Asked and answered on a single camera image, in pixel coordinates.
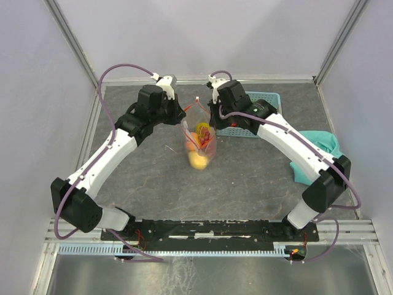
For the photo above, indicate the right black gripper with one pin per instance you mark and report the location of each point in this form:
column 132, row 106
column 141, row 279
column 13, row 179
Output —
column 214, row 121

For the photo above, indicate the purple grape bunch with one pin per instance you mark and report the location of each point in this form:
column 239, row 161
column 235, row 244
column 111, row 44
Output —
column 204, row 137

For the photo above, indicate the clear zip top bag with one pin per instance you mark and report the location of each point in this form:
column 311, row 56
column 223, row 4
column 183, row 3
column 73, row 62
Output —
column 196, row 113

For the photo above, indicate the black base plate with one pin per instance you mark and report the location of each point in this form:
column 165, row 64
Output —
column 280, row 229

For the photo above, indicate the yellow pear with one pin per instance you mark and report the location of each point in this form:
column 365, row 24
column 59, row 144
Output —
column 197, row 161

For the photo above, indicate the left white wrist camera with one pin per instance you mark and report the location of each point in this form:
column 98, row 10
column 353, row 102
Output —
column 167, row 83

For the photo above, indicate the light blue cable duct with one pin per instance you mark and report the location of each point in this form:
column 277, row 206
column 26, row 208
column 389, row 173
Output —
column 121, row 251

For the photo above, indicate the orange peach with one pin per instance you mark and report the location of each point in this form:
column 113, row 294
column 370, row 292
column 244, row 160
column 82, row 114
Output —
column 193, row 143

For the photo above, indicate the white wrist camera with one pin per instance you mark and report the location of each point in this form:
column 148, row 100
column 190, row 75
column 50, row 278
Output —
column 167, row 83
column 214, row 83

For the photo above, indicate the yellow star fruit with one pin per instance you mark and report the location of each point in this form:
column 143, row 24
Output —
column 202, row 126

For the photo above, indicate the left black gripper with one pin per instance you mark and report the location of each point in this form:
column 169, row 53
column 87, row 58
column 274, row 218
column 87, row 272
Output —
column 178, row 114

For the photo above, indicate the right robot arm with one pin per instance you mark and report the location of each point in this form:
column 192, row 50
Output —
column 329, row 175

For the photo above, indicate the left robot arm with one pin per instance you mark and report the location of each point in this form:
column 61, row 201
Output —
column 73, row 198

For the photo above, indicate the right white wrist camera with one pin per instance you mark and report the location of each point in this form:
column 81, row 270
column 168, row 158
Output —
column 214, row 83

